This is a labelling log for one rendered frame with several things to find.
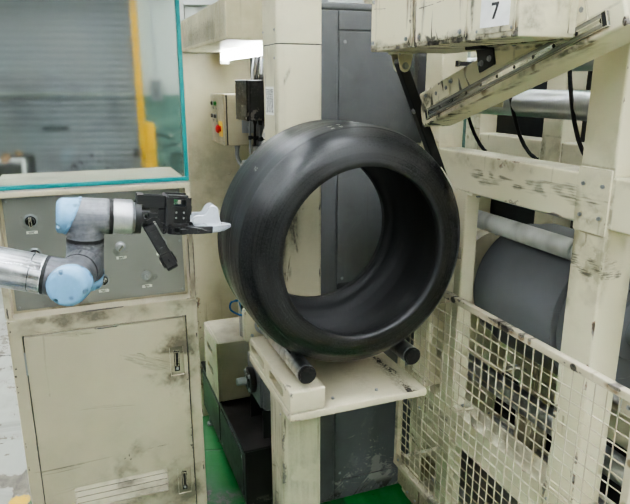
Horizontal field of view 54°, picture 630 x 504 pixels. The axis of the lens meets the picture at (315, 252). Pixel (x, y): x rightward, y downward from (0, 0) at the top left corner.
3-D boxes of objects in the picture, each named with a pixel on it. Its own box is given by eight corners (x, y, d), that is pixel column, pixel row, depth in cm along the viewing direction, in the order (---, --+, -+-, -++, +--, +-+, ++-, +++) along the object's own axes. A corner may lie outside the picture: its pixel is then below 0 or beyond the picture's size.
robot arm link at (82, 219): (56, 232, 130) (56, 192, 128) (110, 233, 134) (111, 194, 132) (55, 241, 123) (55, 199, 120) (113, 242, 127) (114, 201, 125)
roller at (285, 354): (261, 333, 174) (253, 321, 172) (274, 324, 175) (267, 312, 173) (304, 388, 143) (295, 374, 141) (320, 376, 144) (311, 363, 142)
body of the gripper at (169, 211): (195, 198, 131) (136, 196, 126) (193, 237, 133) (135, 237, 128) (188, 193, 138) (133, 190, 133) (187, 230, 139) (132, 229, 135)
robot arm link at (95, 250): (57, 297, 123) (57, 244, 120) (69, 280, 134) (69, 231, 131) (98, 299, 125) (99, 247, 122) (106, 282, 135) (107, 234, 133)
